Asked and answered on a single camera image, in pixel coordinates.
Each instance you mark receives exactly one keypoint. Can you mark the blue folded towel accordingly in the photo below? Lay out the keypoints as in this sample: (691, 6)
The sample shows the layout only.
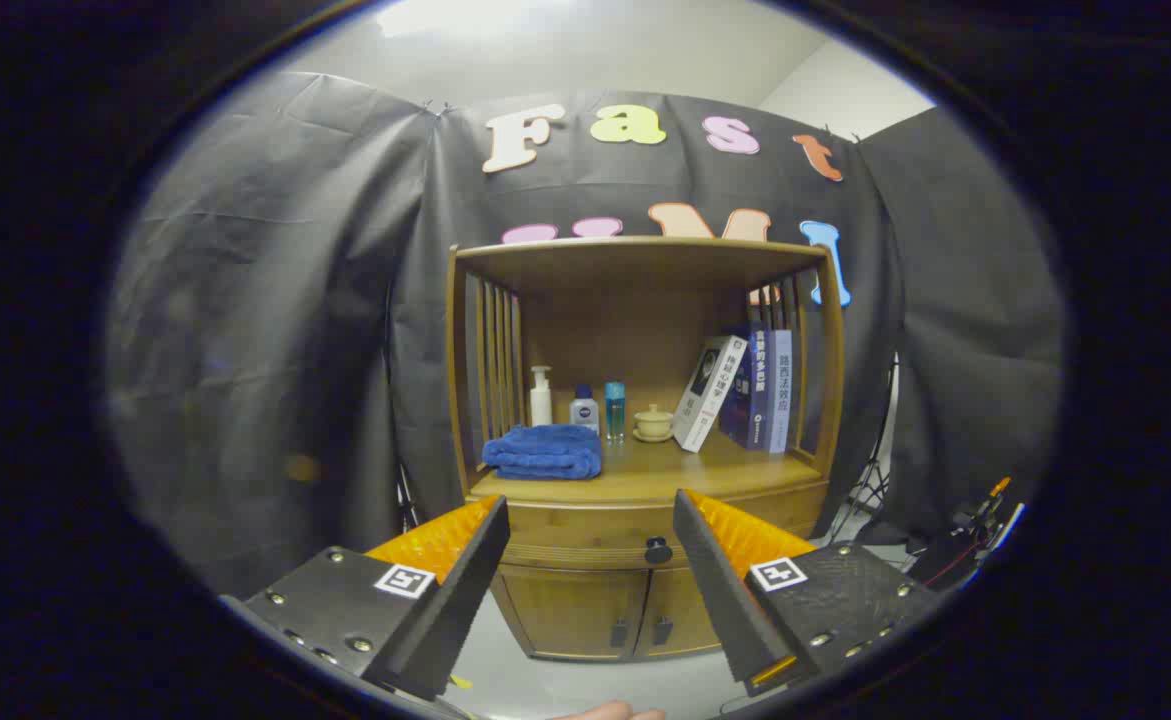
(545, 452)

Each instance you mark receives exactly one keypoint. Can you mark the clear blue bottle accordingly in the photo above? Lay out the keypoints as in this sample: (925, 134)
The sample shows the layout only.
(615, 415)

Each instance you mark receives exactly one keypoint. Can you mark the white book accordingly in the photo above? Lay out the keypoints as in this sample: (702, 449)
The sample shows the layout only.
(705, 400)

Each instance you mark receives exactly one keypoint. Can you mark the dark blue book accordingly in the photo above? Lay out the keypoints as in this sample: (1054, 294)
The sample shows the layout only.
(735, 405)

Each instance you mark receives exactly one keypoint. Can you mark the wooden cabinet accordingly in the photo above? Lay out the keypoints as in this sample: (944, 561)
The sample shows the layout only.
(635, 262)

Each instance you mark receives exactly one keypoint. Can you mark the black gadget with orange tip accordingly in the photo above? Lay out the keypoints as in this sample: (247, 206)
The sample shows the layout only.
(980, 515)

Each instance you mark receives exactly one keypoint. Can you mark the black round drawer knob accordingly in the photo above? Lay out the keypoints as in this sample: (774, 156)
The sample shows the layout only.
(658, 550)

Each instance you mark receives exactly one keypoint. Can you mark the small white bottle blue cap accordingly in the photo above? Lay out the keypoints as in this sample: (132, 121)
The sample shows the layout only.
(584, 412)

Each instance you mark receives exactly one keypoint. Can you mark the cream lidded teacup with saucer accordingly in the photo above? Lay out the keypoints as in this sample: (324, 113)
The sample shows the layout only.
(654, 424)

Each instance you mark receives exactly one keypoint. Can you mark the dark equipment box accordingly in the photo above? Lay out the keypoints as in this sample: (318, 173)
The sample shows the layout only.
(945, 565)

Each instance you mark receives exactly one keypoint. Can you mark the white pump bottle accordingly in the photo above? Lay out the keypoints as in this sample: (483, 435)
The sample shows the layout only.
(541, 405)

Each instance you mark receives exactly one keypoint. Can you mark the pale lavender book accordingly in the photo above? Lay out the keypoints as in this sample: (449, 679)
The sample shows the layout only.
(780, 400)

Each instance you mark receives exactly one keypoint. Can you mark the black tripod stand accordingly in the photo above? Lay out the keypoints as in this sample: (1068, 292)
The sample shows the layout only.
(407, 500)

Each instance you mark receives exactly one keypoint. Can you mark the wooden countertop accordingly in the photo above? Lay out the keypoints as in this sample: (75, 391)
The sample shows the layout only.
(665, 465)

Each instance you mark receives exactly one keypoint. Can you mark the wooden drawer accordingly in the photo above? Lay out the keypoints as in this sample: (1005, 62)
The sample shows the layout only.
(595, 525)

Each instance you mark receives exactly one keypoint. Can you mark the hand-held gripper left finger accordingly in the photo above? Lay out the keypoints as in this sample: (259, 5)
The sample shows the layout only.
(465, 600)

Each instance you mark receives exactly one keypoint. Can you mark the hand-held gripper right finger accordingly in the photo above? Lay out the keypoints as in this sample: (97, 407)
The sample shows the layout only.
(720, 590)

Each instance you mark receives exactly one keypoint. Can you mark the wooden cabinet door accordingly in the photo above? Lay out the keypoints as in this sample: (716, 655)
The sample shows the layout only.
(680, 610)
(565, 610)

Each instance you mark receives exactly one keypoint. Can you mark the blue spine book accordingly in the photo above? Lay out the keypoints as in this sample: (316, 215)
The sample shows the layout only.
(759, 400)

